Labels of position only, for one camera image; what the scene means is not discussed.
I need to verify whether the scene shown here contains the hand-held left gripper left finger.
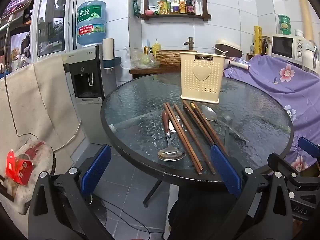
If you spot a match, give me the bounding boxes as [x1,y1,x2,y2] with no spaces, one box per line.
[27,144,113,240]

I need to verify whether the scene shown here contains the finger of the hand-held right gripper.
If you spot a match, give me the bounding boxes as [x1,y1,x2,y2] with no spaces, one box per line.
[267,153,304,180]
[298,137,320,159]

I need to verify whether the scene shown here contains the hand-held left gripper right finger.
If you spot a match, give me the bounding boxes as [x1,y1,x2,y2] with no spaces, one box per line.
[210,144,294,240]

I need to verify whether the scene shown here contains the black chopstick with gold band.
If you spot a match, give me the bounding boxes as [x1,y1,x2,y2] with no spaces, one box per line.
[190,102,220,147]

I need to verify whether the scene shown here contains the all metal spoon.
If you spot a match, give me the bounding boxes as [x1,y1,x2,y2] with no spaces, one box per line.
[201,105,249,142]

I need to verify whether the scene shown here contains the wooden handled metal spoon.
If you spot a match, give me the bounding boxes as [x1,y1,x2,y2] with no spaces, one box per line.
[157,110,186,162]

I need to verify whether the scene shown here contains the cream plastic utensil holder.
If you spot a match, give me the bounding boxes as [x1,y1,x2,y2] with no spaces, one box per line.
[179,52,224,105]

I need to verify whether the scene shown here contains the person's black pants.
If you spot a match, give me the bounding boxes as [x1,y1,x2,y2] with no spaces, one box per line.
[167,195,225,240]

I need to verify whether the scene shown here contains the white red cushion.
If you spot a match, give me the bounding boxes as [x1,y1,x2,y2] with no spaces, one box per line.
[0,140,55,215]

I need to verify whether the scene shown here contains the purple floral cloth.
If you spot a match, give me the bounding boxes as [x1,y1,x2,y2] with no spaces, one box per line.
[222,55,320,170]

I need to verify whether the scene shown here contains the red box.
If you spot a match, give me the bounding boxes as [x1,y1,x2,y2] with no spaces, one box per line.
[5,150,34,186]

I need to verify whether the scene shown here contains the round glass table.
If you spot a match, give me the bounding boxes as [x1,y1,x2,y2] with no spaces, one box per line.
[101,73,294,208]

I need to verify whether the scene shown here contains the beige cloth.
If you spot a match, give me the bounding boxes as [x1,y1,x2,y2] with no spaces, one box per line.
[0,55,85,155]

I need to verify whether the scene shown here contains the white microwave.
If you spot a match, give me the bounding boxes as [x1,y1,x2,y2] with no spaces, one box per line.
[271,35,310,60]

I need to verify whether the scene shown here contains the teal cup holder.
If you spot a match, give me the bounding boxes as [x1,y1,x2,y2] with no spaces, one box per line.
[103,56,122,74]

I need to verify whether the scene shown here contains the white printed roll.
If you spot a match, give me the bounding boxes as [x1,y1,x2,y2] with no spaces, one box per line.
[226,57,250,70]

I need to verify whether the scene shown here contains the wooden cabinet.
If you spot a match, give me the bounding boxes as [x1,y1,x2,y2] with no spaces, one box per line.
[129,65,185,80]

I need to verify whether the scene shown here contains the grey water dispenser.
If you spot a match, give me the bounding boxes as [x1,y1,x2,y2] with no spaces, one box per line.
[61,44,118,147]

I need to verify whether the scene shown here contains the clear plastic bag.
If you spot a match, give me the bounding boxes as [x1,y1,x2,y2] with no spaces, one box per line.
[121,47,160,70]

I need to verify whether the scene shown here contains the yellow package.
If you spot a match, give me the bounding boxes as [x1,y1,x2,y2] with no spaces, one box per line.
[254,26,263,54]

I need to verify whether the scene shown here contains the white paper cup stack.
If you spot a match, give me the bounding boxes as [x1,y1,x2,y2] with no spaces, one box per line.
[102,38,115,62]

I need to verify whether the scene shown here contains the brown white rice cooker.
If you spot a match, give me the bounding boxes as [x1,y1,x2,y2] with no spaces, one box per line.
[215,39,243,60]

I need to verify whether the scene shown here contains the wicker basin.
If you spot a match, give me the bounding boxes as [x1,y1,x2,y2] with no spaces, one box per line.
[155,50,185,67]

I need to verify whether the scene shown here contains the beige rolled mat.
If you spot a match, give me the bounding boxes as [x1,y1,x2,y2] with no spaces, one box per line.
[297,0,314,42]

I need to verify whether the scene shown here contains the yellow soap pump bottle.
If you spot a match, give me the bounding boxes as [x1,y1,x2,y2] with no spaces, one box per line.
[152,39,162,55]

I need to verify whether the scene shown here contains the cluttered shelf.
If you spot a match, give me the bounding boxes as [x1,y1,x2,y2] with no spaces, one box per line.
[0,22,32,73]

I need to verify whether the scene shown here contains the blue water bottle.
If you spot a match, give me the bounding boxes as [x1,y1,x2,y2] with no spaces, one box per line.
[76,0,107,48]

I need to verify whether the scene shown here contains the aluminium framed window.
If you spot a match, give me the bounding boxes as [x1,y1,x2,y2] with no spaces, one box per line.
[30,0,78,60]

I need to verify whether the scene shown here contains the wooden framed mirror shelf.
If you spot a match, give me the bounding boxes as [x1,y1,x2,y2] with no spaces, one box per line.
[139,0,212,22]

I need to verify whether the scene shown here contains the dark soy sauce bottle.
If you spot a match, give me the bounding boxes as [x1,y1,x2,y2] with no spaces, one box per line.
[185,0,196,15]

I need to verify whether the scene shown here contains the yellow seasoning packet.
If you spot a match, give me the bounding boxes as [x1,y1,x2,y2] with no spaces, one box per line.
[156,1,167,15]

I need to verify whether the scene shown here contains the white cable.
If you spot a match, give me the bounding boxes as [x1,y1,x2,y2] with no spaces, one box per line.
[54,119,83,153]

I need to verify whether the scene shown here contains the black floor cable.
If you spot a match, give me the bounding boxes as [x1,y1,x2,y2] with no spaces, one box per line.
[82,197,173,240]

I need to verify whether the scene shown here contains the thin dark cable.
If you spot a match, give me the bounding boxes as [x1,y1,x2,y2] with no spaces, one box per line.
[5,62,38,140]

